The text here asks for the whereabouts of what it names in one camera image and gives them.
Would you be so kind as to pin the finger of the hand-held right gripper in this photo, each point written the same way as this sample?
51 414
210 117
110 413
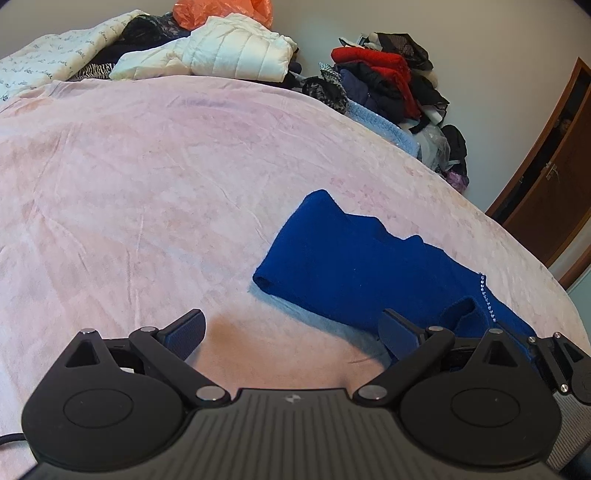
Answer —
565 364

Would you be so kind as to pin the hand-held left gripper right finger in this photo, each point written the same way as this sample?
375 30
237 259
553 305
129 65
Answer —
396 333

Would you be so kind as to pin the pink bed blanket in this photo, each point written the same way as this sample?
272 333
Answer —
138 184

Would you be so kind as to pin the light blue blanket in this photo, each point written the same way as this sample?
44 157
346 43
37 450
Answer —
383 127

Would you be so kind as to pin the purple plastic bag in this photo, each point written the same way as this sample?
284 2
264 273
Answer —
457 177

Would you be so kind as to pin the white down jacket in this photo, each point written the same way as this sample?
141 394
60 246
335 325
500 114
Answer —
221 48

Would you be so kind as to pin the white printed quilt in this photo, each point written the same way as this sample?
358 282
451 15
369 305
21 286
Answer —
51 55

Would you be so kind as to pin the dark striped clothes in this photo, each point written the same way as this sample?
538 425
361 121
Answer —
138 41

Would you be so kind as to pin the blue beaded sweater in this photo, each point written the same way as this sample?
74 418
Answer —
351 263

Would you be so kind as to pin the brown wooden door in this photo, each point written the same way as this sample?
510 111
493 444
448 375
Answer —
549 194

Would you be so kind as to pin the orange plastic bag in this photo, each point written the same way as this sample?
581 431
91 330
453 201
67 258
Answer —
217 11

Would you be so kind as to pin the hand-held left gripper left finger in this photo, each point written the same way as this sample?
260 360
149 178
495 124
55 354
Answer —
185 333

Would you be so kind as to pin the dark fuzzy clothes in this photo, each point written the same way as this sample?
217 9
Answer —
328 92

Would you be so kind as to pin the pile of clothes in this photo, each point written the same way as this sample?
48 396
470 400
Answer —
392 78

